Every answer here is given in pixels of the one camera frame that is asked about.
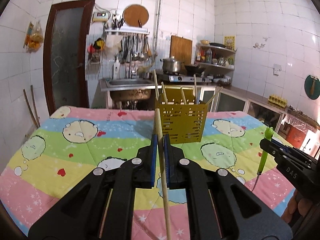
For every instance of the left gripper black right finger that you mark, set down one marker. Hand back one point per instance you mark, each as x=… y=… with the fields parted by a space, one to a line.
x=219 y=206

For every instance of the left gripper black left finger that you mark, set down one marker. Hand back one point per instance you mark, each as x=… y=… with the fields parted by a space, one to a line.
x=101 y=205

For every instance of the green frog handle fork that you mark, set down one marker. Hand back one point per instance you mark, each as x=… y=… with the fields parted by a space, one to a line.
x=268 y=134

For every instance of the yellow perforated utensil holder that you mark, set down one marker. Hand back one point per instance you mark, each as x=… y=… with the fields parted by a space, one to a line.
x=183 y=123

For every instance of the wooden chopstick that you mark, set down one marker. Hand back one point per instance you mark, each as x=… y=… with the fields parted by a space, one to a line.
x=217 y=91
x=183 y=96
x=156 y=84
x=163 y=172
x=195 y=90
x=164 y=93

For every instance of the kitchen counter with cabinets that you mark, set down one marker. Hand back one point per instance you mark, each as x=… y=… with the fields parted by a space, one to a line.
x=231 y=99

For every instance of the person's hand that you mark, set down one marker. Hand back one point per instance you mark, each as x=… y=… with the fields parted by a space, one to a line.
x=303 y=206

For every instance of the colourful cartoon quilt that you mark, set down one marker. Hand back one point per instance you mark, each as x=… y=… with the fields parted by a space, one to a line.
x=74 y=141

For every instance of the yellow egg tray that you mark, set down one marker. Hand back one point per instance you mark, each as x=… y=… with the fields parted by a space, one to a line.
x=277 y=100

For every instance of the wooden chopstick in holder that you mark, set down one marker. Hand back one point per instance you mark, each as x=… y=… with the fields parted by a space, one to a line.
x=183 y=96
x=217 y=91
x=164 y=93
x=156 y=84
x=195 y=90

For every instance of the steel sink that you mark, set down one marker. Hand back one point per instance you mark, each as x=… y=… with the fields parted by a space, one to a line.
x=128 y=83

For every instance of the steel gas stove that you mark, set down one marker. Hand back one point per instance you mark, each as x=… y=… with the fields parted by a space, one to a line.
x=181 y=78

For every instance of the white soap bottle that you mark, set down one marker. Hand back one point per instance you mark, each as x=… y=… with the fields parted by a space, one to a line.
x=116 y=68

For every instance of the black wok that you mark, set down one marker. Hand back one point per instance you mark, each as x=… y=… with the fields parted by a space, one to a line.
x=193 y=69

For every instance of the steel cooking pot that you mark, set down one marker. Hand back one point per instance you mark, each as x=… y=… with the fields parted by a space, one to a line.
x=171 y=65

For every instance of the dark glass door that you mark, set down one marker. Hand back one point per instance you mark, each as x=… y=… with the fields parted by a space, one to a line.
x=64 y=54

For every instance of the rectangular wooden cutting board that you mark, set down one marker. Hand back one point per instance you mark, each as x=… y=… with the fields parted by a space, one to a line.
x=181 y=49

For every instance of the hanging yellow bag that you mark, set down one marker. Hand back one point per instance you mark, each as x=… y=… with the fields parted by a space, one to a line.
x=34 y=37

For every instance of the round wooden cutting board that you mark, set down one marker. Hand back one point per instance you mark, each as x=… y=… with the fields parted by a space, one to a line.
x=135 y=15

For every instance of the green round wall hanger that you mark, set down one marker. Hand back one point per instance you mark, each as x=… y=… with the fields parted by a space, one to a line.
x=312 y=87

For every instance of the corner wall shelf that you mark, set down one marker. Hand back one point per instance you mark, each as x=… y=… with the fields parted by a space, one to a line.
x=215 y=56

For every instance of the yellow wall poster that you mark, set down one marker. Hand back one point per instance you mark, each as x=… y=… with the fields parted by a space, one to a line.
x=229 y=42

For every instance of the wall utensil rack shelf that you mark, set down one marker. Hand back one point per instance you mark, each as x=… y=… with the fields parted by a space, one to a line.
x=126 y=31

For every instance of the wall electric meter box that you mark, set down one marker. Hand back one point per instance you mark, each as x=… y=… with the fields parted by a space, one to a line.
x=101 y=16

